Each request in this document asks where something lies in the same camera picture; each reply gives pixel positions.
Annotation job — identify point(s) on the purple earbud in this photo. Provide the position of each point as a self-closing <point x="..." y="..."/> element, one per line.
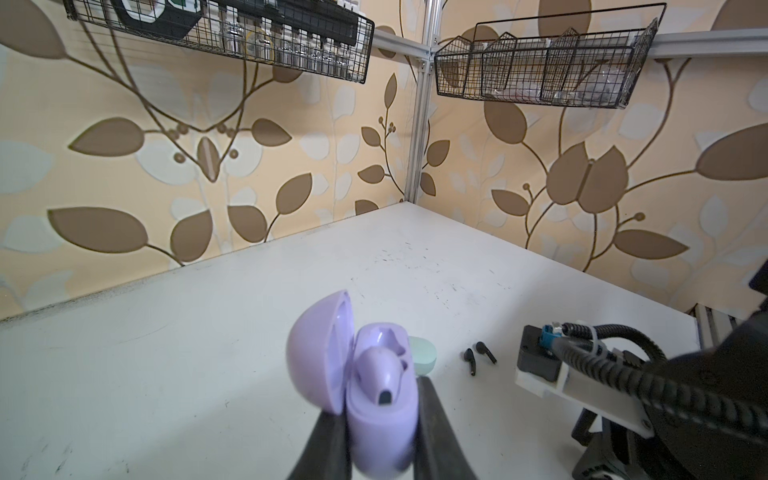
<point x="378" y="372"/>

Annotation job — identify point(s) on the black earbud right one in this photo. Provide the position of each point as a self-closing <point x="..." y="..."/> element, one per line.
<point x="482" y="349"/>

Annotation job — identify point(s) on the black earbud left one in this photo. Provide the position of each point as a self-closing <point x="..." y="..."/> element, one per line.
<point x="469" y="357"/>

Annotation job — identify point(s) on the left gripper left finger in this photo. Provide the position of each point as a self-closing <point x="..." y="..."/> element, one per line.
<point x="326" y="455"/>

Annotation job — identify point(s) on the right wire basket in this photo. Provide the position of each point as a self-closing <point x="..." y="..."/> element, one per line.
<point x="570" y="54"/>

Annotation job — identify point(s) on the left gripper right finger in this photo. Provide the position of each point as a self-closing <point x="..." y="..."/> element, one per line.
<point x="438" y="454"/>

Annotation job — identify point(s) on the black tool in basket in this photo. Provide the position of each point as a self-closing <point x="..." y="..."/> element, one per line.
<point x="175" y="19"/>

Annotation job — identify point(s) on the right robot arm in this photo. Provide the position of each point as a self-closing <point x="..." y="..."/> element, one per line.
<point x="702" y="415"/>

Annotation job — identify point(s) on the mint green charging case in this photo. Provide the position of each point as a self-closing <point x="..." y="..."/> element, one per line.
<point x="424" y="355"/>

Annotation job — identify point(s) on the wire basket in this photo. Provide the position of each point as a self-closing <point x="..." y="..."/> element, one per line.
<point x="570" y="54"/>
<point x="256" y="41"/>

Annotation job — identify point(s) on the purple charging case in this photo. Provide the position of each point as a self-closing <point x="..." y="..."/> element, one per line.
<point x="322" y="347"/>

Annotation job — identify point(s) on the back wire basket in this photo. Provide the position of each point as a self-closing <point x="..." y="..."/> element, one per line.
<point x="256" y="41"/>

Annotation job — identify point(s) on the black earbud one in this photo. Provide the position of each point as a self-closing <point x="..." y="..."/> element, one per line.
<point x="469" y="357"/>
<point x="482" y="349"/>

